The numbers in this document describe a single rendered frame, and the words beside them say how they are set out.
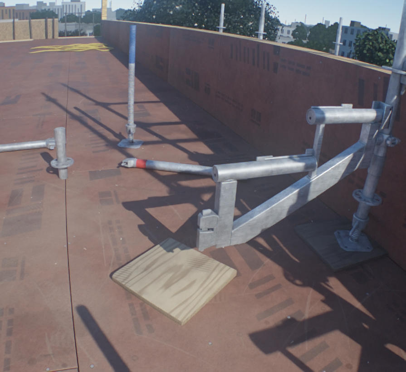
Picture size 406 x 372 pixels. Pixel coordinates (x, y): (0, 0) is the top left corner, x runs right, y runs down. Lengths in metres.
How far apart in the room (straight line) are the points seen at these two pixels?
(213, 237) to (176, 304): 0.24
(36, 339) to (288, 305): 0.77
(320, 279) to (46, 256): 0.99
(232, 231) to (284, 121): 1.10
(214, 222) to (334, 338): 0.51
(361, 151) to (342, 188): 0.47
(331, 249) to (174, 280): 0.64
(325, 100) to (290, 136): 0.37
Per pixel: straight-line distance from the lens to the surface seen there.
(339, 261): 1.40
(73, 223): 1.51
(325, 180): 1.21
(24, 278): 1.27
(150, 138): 2.42
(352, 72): 1.64
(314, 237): 1.49
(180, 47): 3.94
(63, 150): 1.83
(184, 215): 1.54
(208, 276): 1.20
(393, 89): 1.31
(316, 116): 1.08
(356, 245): 1.51
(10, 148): 2.35
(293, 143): 2.01
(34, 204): 1.69
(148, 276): 1.19
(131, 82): 2.20
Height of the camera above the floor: 0.81
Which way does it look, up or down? 26 degrees down
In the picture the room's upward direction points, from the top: 5 degrees clockwise
